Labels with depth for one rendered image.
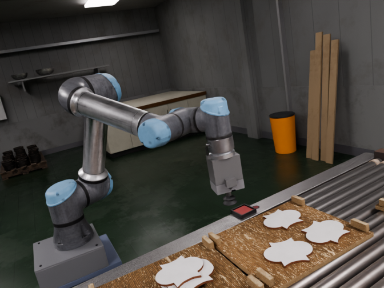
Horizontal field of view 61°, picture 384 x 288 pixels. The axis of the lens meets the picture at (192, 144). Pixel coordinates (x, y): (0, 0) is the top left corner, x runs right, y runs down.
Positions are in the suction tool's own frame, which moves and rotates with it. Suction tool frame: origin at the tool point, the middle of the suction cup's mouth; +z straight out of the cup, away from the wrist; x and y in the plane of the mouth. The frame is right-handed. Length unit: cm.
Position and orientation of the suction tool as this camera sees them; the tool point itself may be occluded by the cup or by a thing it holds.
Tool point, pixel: (230, 202)
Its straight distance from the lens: 101.0
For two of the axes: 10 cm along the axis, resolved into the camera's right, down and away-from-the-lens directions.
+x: -2.4, -2.0, 9.5
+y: 9.5, -2.3, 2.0
